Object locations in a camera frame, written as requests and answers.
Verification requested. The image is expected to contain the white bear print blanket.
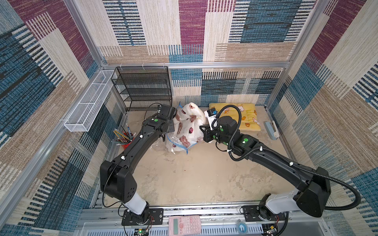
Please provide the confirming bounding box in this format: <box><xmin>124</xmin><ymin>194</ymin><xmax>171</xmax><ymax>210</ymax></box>
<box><xmin>165</xmin><ymin>102</ymin><xmax>207</xmax><ymax>152</ymax></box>

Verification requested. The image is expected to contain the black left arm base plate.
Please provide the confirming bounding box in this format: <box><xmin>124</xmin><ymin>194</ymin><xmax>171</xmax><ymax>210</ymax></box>
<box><xmin>121</xmin><ymin>208</ymin><xmax>163</xmax><ymax>226</ymax></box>

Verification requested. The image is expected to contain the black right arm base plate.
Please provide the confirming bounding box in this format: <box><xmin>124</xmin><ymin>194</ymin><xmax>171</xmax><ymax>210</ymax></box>
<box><xmin>239</xmin><ymin>205</ymin><xmax>286</xmax><ymax>222</ymax></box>

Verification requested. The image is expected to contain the coloured pencils bundle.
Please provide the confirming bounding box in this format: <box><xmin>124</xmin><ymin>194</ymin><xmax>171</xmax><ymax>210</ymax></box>
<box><xmin>113</xmin><ymin>124</ymin><xmax>134</xmax><ymax>146</ymax></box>

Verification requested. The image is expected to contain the red pencil cup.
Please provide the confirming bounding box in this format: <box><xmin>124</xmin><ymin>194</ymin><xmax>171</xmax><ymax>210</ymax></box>
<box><xmin>121</xmin><ymin>140</ymin><xmax>132</xmax><ymax>149</ymax></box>

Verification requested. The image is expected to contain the black wire mesh shelf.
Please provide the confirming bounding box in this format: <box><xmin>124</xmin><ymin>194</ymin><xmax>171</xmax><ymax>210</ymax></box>
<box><xmin>112</xmin><ymin>66</ymin><xmax>172</xmax><ymax>111</ymax></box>

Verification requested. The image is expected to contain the light blue stapler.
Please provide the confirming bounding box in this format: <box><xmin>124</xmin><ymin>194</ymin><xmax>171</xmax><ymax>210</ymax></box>
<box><xmin>264</xmin><ymin>121</ymin><xmax>280</xmax><ymax>140</ymax></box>

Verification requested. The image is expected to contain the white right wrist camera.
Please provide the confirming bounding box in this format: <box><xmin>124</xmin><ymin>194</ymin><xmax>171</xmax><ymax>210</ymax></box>
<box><xmin>204</xmin><ymin>108</ymin><xmax>218</xmax><ymax>130</ymax></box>

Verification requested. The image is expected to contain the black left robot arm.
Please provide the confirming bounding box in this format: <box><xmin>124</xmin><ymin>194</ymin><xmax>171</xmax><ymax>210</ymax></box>
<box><xmin>100</xmin><ymin>104</ymin><xmax>177</xmax><ymax>215</ymax></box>

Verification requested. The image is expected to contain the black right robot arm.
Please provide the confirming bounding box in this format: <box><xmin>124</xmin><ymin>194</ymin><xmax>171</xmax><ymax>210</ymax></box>
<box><xmin>200</xmin><ymin>116</ymin><xmax>331</xmax><ymax>221</ymax></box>

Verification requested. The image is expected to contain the yellow cartoon blanket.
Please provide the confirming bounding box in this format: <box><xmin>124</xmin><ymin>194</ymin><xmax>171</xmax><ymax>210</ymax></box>
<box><xmin>208</xmin><ymin>102</ymin><xmax>262</xmax><ymax>132</ymax></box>

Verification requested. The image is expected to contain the white wire mesh basket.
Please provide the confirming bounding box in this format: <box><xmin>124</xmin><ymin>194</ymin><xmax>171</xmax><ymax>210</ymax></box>
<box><xmin>64</xmin><ymin>70</ymin><xmax>114</xmax><ymax>132</ymax></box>

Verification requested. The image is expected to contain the black corrugated cable conduit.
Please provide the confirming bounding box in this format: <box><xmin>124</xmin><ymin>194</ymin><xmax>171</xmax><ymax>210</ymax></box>
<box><xmin>211</xmin><ymin>104</ymin><xmax>362</xmax><ymax>211</ymax></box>

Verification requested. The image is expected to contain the pink calculator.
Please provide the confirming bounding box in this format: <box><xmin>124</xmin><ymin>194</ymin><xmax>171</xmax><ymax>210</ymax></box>
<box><xmin>168</xmin><ymin>215</ymin><xmax>202</xmax><ymax>236</ymax></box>

